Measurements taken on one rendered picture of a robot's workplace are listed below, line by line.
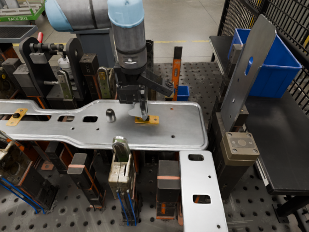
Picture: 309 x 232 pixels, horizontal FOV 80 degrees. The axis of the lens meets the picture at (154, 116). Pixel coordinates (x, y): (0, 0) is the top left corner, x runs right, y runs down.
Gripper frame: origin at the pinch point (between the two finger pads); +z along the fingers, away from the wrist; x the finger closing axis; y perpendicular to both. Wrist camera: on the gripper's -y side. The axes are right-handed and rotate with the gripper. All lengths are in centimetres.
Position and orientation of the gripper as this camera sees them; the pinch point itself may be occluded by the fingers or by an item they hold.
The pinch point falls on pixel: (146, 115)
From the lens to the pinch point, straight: 63.6
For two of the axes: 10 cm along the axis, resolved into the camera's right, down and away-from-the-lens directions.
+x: -0.3, 7.2, -6.9
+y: -10.0, 0.0, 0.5
